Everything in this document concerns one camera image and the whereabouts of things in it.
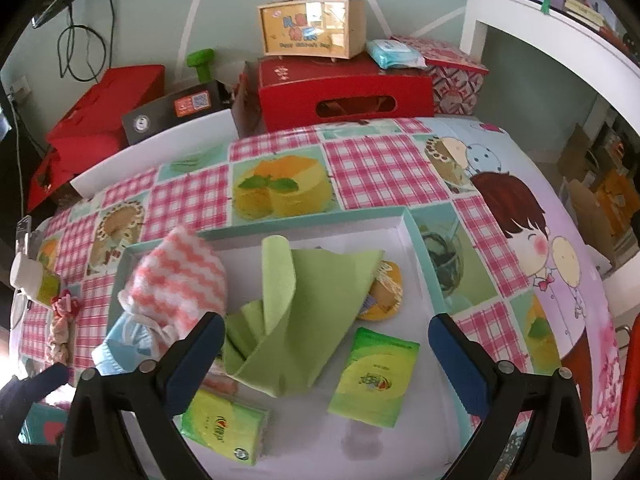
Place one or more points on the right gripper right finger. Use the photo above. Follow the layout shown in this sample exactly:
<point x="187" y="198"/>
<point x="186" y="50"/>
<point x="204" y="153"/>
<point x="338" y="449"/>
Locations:
<point x="485" y="391"/>

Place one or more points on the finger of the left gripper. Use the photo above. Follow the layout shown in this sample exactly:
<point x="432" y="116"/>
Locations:
<point x="18" y="395"/>

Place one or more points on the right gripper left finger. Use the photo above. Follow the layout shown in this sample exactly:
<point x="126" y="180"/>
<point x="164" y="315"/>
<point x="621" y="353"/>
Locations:
<point x="166" y="391"/>

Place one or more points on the blue face mask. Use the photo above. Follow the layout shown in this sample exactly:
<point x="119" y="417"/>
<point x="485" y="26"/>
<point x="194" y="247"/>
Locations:
<point x="133" y="339"/>

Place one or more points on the pink patterned cloth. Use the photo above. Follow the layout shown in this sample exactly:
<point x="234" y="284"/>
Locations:
<point x="58" y="342"/>

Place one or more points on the green tissue pack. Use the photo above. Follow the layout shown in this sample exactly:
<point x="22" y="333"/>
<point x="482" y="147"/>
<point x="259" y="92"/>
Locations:
<point x="230" y="428"/>
<point x="375" y="379"/>

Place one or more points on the pink white zigzag towel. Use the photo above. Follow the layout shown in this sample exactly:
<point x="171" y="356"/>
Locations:
<point x="174" y="286"/>

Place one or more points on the light green cloth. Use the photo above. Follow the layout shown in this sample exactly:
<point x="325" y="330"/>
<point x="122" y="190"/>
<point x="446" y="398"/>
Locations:
<point x="280" y="343"/>

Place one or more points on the round yellow snack packet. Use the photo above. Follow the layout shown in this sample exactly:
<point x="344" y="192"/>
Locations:
<point x="385" y="294"/>

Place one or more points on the red pink hair scrunchie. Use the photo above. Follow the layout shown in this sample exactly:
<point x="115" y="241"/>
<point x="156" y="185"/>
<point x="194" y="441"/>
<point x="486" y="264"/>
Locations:
<point x="65" y="305"/>

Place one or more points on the teal plastic toy case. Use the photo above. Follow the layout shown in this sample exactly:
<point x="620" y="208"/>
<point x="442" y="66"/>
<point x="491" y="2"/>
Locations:
<point x="43" y="425"/>

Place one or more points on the white bottle green label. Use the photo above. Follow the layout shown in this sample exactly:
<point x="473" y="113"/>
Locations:
<point x="37" y="282"/>

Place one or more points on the checkered cake pattern tablecloth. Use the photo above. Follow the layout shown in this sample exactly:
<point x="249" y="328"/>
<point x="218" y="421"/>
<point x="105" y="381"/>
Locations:
<point x="513" y="272"/>

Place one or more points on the red chair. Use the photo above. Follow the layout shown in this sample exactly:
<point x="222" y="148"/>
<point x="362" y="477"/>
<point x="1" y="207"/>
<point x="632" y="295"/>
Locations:
<point x="628" y="422"/>

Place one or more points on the teal shallow cardboard tray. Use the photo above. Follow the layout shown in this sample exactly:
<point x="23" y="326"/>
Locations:
<point x="303" y="440"/>

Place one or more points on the white foam board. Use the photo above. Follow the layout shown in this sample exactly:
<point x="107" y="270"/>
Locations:
<point x="166" y="146"/>

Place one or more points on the black box with qr code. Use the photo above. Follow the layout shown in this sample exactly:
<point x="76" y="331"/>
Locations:
<point x="174" y="109"/>

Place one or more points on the red patterned gift box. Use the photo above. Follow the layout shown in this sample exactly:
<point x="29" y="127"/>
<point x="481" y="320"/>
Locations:
<point x="456" y="77"/>

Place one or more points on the green dumbbell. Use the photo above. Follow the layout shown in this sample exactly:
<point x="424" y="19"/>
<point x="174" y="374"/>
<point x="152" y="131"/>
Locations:
<point x="202" y="61"/>

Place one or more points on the blue wet wipes pack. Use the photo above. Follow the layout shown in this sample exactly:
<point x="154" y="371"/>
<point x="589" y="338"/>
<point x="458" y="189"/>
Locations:
<point x="390" y="54"/>

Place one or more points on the wooden window gift box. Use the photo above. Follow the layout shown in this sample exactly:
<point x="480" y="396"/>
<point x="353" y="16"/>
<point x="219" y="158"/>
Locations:
<point x="335" y="29"/>

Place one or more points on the red cardboard box with handle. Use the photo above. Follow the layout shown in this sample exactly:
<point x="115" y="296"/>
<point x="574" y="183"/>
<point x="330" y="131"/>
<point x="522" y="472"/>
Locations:
<point x="298" y="92"/>

